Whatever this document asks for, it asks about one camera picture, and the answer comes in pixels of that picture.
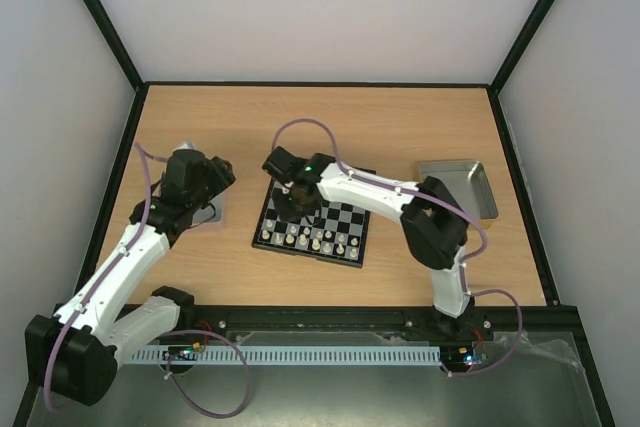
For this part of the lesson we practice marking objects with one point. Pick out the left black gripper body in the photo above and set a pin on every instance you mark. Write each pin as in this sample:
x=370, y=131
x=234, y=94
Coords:
x=201, y=196

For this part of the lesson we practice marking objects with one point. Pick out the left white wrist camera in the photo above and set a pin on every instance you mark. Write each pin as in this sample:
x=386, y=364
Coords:
x=189, y=147

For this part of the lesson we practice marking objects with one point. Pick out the silver embossed metal tin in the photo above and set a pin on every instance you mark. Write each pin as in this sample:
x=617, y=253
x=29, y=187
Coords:
x=212, y=217

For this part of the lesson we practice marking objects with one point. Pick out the folding magnetic chess board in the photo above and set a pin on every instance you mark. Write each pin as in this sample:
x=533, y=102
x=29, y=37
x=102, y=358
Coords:
x=296, y=220

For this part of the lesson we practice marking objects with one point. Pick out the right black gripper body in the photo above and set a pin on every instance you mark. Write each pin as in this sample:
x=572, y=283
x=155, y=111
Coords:
x=304, y=199

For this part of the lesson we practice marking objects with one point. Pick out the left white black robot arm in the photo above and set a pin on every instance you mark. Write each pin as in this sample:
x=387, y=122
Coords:
x=78, y=351

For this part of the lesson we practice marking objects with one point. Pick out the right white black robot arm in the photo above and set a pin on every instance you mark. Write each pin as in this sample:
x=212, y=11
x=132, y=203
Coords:
x=433, y=224

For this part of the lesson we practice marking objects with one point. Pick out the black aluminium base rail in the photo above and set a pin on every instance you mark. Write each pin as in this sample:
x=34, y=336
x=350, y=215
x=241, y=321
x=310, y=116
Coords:
x=412, y=323

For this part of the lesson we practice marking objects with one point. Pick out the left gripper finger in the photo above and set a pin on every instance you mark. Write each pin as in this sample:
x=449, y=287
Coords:
x=222, y=180
x=221, y=164

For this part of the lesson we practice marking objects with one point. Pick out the light blue slotted cable duct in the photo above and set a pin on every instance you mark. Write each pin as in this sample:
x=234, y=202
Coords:
x=293, y=356

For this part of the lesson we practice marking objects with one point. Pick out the gold sided metal tin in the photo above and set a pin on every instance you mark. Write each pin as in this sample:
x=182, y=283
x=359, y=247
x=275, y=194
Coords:
x=468, y=183

